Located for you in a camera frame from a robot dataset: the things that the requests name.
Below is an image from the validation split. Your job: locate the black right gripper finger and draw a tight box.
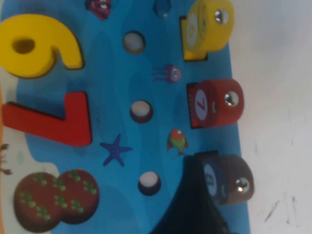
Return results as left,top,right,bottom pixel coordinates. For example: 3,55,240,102
151,152,234,234

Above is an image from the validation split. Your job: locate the brown wooden fish piece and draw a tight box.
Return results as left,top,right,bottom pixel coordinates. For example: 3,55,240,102
199,151,254,206

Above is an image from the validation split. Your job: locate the red wooden fish piece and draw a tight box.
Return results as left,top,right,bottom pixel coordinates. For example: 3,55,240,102
186,78,244,130

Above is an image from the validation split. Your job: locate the colourful wooden puzzle board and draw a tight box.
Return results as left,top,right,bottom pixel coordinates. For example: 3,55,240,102
0,0,252,234

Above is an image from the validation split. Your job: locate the yellow wooden fish piece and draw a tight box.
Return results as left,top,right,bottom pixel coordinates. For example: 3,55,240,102
179,0,235,61

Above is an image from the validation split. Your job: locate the red wooden number seven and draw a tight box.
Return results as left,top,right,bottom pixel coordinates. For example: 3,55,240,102
1,91,92,148

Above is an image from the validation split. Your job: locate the yellow wooden number six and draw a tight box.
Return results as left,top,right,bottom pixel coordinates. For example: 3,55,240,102
0,15,85,79

